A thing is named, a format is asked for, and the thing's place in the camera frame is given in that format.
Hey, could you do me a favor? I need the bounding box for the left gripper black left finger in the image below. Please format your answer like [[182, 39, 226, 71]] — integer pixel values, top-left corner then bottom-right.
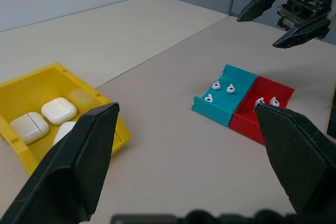
[[0, 102, 120, 224]]

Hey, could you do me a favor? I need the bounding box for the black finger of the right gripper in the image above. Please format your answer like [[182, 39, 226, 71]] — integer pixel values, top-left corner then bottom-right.
[[236, 0, 279, 23], [272, 15, 332, 49]]

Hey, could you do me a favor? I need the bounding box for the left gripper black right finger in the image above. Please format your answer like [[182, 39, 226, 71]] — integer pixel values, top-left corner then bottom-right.
[[255, 104, 336, 216]]

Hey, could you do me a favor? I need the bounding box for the white earbud case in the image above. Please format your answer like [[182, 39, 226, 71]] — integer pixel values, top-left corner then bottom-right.
[[9, 112, 50, 145], [41, 97, 78, 125], [52, 121, 78, 147]]

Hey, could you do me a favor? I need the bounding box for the yellow plastic tray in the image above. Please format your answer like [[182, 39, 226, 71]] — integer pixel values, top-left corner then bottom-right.
[[0, 62, 132, 176]]

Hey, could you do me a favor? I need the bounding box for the red brick-pattern tray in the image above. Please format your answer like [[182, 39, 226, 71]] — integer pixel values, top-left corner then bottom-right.
[[228, 76, 295, 146]]

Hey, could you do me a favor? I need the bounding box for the teal brick-pattern tray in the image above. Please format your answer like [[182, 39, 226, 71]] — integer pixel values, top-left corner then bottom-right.
[[191, 63, 258, 128]]

